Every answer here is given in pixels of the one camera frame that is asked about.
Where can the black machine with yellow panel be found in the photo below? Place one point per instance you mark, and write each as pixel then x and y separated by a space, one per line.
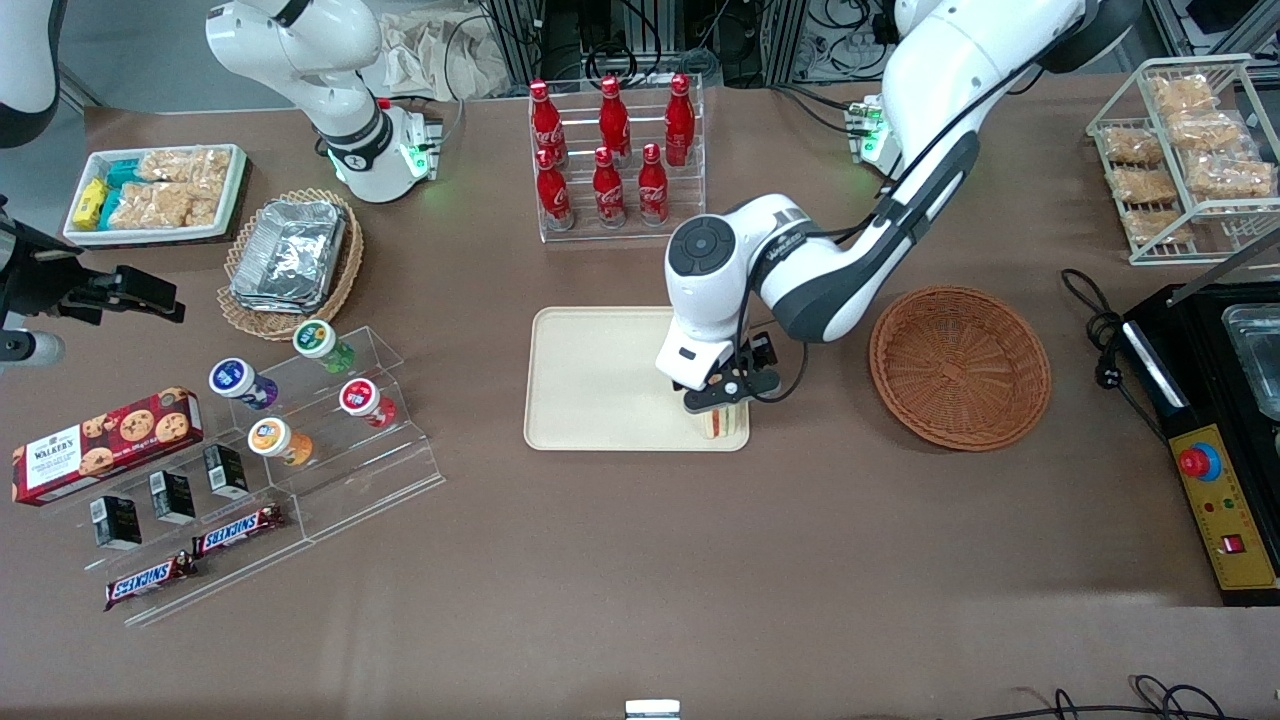
pixel 1200 400

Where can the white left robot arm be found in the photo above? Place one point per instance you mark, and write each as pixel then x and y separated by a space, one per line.
pixel 940 90

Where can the light oval wicker basket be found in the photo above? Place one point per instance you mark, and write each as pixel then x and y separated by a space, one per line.
pixel 250 318

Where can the red emergency stop button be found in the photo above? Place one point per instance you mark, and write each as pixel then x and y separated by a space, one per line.
pixel 1198 462

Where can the small black box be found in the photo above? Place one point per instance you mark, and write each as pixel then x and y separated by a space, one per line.
pixel 117 522
pixel 226 471
pixel 173 497

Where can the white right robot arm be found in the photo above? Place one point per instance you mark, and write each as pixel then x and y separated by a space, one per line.
pixel 335 95

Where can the clear acrylic stepped cup display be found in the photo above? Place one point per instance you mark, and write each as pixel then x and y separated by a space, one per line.
pixel 385 480

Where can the stack of foil trays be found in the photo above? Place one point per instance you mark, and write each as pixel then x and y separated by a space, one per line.
pixel 290 255

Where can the yellow snack packet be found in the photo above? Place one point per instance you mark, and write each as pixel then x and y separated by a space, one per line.
pixel 91 204

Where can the orange lidded cup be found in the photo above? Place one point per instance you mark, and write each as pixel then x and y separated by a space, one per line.
pixel 274 440

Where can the beige plastic tray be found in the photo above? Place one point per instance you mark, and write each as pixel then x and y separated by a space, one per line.
pixel 600 378

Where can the white rectangular snack tray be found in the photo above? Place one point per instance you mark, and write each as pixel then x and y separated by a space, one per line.
pixel 238 185

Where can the triangular sandwich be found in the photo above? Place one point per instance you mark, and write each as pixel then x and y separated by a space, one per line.
pixel 726 422

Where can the purple lidded cup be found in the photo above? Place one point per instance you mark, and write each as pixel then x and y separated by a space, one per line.
pixel 236 380

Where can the red cola bottle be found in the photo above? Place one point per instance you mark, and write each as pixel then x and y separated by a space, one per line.
pixel 553 195
pixel 680 125
pixel 653 192
pixel 614 120
pixel 608 195
pixel 546 125

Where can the clear acrylic bottle rack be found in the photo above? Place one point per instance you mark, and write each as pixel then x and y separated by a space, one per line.
pixel 690 195

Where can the brown wicker basket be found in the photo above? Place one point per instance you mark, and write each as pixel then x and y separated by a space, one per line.
pixel 960 370

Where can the Snickers chocolate bar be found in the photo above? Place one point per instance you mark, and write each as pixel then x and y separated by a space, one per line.
pixel 150 580
pixel 238 530

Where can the clear acrylic stepped snack display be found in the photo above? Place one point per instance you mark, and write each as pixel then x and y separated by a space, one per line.
pixel 250 575

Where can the red Walkers cookie box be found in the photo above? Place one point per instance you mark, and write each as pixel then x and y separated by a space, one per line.
pixel 110 445

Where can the bagged fried snack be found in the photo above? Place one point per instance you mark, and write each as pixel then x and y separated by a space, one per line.
pixel 1145 186
pixel 1158 227
pixel 1230 177
pixel 1207 131
pixel 1183 95
pixel 1133 146

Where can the green lidded cup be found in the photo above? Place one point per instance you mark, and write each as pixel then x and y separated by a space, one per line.
pixel 318 342

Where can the clear container on machine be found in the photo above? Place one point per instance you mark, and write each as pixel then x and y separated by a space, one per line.
pixel 1255 355

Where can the crumpled beige cloth bag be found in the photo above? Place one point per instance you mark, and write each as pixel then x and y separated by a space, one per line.
pixel 430 55

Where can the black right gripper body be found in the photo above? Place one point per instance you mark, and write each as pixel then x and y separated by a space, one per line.
pixel 62 283

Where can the clear bag of rice crackers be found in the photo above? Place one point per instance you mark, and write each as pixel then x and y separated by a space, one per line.
pixel 188 167
pixel 165 205

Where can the red lidded cup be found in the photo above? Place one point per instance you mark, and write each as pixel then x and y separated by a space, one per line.
pixel 362 399

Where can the teal snack packet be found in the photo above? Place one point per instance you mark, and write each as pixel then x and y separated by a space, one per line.
pixel 111 208
pixel 124 173

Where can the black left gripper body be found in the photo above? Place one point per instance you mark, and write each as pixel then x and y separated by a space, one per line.
pixel 762 352

